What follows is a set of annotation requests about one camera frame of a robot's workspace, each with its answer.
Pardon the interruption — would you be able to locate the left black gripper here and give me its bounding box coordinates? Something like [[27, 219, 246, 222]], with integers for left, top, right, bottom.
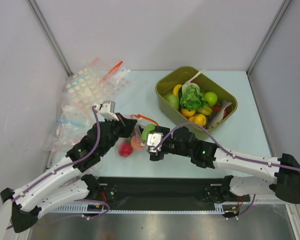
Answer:
[[99, 112, 137, 155]]

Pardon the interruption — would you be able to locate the red toy apple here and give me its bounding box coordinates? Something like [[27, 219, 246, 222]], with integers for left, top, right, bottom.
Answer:
[[118, 141, 134, 158]]

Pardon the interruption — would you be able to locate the green toy cucumber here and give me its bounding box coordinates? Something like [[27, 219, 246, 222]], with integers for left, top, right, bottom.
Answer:
[[141, 124, 156, 142]]

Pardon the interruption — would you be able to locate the toy peach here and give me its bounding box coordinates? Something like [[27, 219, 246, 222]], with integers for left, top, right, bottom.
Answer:
[[130, 135, 145, 151]]

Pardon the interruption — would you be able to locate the clear orange-zipper bag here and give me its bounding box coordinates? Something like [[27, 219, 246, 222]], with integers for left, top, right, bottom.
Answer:
[[123, 114, 159, 157]]

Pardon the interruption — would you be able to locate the olive green plastic bin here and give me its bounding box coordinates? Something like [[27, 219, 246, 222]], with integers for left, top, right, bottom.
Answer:
[[155, 66, 238, 131]]

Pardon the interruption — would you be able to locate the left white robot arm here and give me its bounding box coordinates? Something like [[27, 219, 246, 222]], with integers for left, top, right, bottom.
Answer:
[[0, 113, 137, 233]]

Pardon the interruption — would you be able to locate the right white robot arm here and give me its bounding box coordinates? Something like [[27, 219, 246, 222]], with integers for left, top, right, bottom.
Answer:
[[146, 126, 300, 204]]

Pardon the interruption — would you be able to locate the pile of spare zip bags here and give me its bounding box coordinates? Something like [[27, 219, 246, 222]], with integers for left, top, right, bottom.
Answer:
[[43, 57, 131, 153]]

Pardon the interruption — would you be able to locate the yellow toy pear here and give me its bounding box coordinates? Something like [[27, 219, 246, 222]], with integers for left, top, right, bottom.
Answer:
[[181, 108, 196, 118]]

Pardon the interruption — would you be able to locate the green toy bell pepper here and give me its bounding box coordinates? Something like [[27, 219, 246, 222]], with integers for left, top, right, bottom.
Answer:
[[164, 93, 180, 111]]

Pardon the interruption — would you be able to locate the yellow toy star fruit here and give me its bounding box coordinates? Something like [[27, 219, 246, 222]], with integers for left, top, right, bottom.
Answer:
[[197, 105, 213, 116]]

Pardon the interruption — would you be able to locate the green toy cabbage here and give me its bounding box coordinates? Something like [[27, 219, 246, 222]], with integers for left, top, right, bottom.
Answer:
[[179, 82, 206, 111]]

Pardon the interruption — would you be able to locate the grey toy fish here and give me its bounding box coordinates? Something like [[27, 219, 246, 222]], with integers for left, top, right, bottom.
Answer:
[[206, 100, 233, 129]]

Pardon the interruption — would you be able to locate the yellow toy banana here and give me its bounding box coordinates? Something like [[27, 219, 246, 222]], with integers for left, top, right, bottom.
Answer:
[[172, 84, 183, 97]]

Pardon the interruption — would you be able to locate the red toy chili pepper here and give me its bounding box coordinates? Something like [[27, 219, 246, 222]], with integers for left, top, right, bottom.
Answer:
[[212, 106, 222, 113]]

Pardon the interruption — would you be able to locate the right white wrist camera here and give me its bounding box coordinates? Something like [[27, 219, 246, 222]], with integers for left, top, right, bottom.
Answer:
[[146, 132, 163, 153]]

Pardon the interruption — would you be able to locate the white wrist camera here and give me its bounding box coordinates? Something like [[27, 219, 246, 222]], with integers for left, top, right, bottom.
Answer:
[[146, 132, 163, 153], [92, 100, 119, 121]]

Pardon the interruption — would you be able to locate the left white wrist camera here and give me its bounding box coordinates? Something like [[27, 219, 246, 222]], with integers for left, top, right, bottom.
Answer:
[[92, 100, 119, 121]]

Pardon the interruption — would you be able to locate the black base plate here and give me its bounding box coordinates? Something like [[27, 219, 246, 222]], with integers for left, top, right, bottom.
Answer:
[[92, 177, 250, 204]]

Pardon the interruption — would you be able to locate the white cable duct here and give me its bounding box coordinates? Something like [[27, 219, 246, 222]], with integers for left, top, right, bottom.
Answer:
[[50, 200, 228, 215]]

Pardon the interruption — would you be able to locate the aluminium frame rail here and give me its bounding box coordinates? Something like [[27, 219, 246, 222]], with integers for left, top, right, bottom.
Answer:
[[254, 195, 290, 205]]

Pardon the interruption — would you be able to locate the left aluminium corner post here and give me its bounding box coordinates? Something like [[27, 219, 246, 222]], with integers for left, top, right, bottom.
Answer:
[[26, 0, 73, 77]]

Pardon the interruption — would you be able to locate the aluminium corner post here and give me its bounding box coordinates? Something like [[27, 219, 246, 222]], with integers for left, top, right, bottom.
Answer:
[[246, 0, 294, 77], [26, 0, 73, 77]]

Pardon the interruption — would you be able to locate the right aluminium corner post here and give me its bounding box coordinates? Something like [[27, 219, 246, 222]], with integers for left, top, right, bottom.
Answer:
[[246, 0, 294, 77]]

